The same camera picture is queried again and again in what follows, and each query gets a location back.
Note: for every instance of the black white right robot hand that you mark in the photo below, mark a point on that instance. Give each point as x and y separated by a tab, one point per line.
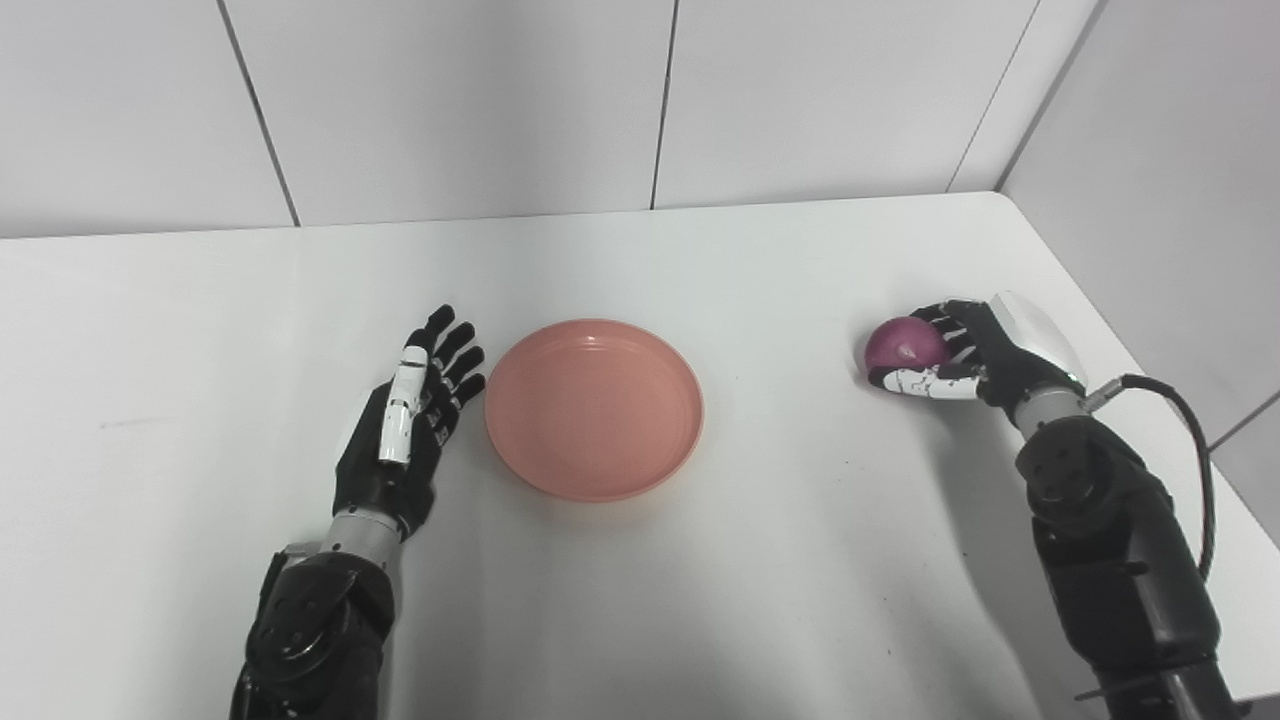
1010	345

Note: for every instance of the purple red onion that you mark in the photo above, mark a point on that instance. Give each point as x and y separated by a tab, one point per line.
903	345

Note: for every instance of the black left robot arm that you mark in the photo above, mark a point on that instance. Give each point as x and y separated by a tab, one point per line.
310	630

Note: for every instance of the pink round plate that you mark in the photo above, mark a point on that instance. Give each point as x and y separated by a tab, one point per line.
595	410

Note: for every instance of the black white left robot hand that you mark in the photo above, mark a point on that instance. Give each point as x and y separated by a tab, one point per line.
365	470

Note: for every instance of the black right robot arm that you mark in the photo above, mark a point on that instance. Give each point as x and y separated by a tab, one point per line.
1120	560

